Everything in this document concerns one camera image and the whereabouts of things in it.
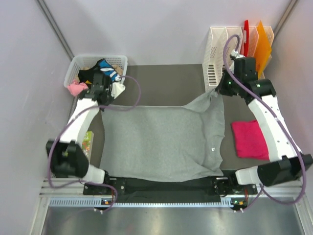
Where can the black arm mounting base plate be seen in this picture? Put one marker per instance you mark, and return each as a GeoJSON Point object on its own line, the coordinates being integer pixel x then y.
{"type": "Point", "coordinates": [207, 189]}

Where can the grey t shirt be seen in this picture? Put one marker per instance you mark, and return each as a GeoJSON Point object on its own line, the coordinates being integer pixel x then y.
{"type": "Point", "coordinates": [165, 143]}

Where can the orange plastic folder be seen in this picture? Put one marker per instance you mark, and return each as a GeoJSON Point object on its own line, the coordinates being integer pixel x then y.
{"type": "Point", "coordinates": [263, 47]}

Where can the red plastic folder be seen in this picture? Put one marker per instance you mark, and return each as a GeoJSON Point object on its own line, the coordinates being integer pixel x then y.
{"type": "Point", "coordinates": [245, 40]}

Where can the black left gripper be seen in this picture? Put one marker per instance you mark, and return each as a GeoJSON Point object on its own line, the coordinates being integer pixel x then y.
{"type": "Point", "coordinates": [111, 98]}

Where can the light pink t shirt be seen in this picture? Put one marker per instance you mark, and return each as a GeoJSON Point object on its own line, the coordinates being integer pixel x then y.
{"type": "Point", "coordinates": [76, 88]}

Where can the white file organiser rack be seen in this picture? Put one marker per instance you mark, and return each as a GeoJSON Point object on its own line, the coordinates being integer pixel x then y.
{"type": "Point", "coordinates": [213, 64]}

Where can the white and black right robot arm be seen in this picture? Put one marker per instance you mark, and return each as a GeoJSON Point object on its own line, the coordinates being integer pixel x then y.
{"type": "Point", "coordinates": [286, 161]}

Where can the green children's book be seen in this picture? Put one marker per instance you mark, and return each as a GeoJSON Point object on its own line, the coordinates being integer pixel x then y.
{"type": "Point", "coordinates": [87, 144]}

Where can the white plastic laundry basket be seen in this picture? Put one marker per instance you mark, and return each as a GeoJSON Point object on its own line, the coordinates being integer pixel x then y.
{"type": "Point", "coordinates": [89, 60]}

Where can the folded magenta t shirt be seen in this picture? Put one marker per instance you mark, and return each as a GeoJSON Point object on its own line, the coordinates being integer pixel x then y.
{"type": "Point", "coordinates": [249, 140]}

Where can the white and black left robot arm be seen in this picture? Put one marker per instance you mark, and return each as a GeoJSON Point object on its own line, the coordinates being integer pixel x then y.
{"type": "Point", "coordinates": [66, 158]}

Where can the black and blue t shirt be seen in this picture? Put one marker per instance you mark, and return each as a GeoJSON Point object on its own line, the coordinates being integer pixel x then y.
{"type": "Point", "coordinates": [102, 67]}

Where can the aluminium frame rail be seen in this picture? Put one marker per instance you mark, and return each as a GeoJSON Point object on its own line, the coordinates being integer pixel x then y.
{"type": "Point", "coordinates": [90, 196]}

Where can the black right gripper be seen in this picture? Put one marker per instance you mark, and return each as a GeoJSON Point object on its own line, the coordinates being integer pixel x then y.
{"type": "Point", "coordinates": [221, 88]}

